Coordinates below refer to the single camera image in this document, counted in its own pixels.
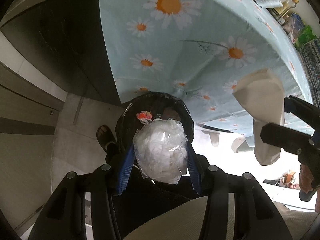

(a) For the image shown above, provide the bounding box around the white plastic ball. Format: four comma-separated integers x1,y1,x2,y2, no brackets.
133,120,188,185

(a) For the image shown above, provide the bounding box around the white paper napkin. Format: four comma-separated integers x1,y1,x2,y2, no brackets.
233,68,285,166

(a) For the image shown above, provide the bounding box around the pink red wrapper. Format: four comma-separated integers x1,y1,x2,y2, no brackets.
136,111,153,125

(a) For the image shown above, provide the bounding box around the black-lined trash bin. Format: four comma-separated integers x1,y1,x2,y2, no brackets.
115,92,194,154

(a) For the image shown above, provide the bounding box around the person's right hand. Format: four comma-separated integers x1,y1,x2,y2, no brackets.
299,164,313,193

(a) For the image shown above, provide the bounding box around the sandaled foot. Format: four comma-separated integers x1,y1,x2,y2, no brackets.
96,125,117,155

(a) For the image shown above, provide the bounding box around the patterned blue curtain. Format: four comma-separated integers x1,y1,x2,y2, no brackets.
298,37,319,107

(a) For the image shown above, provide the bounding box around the green packet bag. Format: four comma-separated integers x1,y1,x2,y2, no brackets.
295,25,317,50

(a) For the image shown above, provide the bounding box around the blue white salt bag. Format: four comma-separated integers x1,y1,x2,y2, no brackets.
284,12,305,43

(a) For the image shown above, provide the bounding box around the yellow cap seasoning bottle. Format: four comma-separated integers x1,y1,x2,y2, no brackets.
271,0,299,20

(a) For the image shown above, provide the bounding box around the daisy print blue tablecloth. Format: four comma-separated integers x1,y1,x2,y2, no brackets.
99,0,312,137

